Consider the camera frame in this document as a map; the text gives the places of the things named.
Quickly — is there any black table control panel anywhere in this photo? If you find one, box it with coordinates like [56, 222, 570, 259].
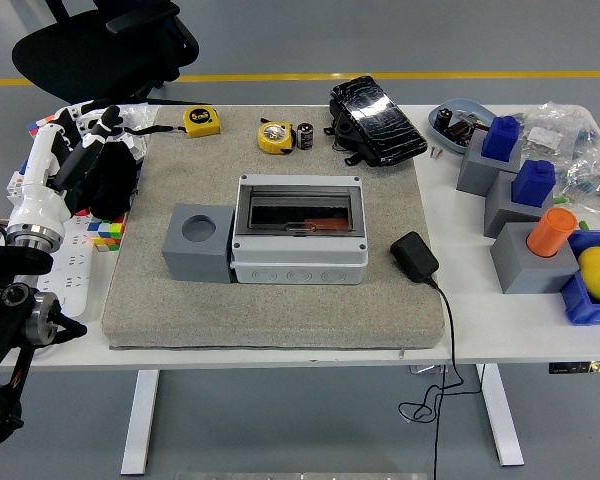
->
[548, 360, 600, 375]

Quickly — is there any bright puzzle cube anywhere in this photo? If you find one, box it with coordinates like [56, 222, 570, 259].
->
[87, 212, 131, 253]

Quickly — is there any yellow tape measure chrome face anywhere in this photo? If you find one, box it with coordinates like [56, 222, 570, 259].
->
[257, 118, 296, 155]

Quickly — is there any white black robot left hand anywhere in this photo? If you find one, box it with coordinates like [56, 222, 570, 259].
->
[7, 98, 131, 236]

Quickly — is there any grey plastic junction box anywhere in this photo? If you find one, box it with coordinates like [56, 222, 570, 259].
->
[228, 173, 370, 286]

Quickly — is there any clear plastic bag with packets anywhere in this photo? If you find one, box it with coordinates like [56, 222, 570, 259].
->
[79, 104, 159, 166]

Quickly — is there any grey holder block round hole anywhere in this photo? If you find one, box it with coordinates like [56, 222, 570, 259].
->
[161, 202, 236, 285]

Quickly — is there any dark brown capacitor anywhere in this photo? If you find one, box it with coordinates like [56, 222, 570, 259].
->
[445, 119, 477, 144]

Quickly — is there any blue bottle-shaped block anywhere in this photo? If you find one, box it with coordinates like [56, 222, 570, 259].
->
[481, 115, 522, 162]
[510, 159, 556, 208]

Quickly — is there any yellow tape measure black label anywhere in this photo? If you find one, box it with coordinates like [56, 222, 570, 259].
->
[123, 106, 222, 138]

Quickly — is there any white-edged puzzle cube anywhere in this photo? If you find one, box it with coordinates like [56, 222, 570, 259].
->
[27, 113, 56, 139]

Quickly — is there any black adapter cord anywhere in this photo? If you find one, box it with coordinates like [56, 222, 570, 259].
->
[398, 277, 483, 480]

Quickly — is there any black power adapter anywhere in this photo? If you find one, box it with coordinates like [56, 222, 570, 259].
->
[389, 231, 440, 285]

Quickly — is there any black cloth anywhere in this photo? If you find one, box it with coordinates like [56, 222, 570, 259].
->
[69, 142, 140, 221]

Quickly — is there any white blue circuit breaker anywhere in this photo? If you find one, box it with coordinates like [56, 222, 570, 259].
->
[5, 158, 31, 206]

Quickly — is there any glossy black pouch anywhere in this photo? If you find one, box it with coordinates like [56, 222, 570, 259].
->
[324, 75, 429, 168]

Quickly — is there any blue plastic bin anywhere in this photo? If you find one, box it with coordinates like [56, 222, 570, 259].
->
[559, 229, 600, 326]

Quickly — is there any grey-brown mat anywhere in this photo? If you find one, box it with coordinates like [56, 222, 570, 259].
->
[102, 104, 446, 351]

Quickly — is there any clear hinged box lid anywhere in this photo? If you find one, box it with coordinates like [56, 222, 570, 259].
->
[247, 187, 354, 236]

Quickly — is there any black office chair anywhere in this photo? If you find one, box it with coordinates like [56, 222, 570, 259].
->
[11, 0, 201, 106]

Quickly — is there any blue-grey dish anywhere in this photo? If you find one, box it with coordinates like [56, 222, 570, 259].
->
[428, 98, 499, 154]

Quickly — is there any clear plastic parts bag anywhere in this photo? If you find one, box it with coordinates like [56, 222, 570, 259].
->
[554, 149, 600, 221]
[518, 102, 600, 161]

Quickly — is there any white table leg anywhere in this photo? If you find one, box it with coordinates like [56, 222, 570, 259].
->
[474, 363, 525, 468]
[120, 369, 160, 476]

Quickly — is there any white power strip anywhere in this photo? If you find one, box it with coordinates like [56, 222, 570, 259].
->
[34, 217, 96, 321]

